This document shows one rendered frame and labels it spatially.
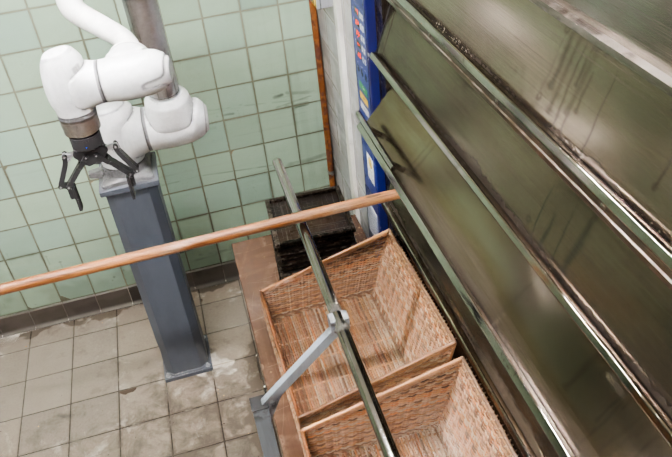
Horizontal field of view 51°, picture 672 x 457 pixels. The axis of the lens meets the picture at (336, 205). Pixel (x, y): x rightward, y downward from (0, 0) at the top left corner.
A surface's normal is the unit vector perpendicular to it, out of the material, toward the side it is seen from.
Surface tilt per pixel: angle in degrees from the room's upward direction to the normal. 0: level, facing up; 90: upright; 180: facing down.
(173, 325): 90
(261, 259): 0
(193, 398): 0
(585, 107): 70
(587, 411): 49
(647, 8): 90
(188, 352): 90
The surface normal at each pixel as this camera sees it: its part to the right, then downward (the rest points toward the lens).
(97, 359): -0.09, -0.80
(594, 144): -0.93, -0.06
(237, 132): 0.26, 0.55
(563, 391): -0.79, -0.35
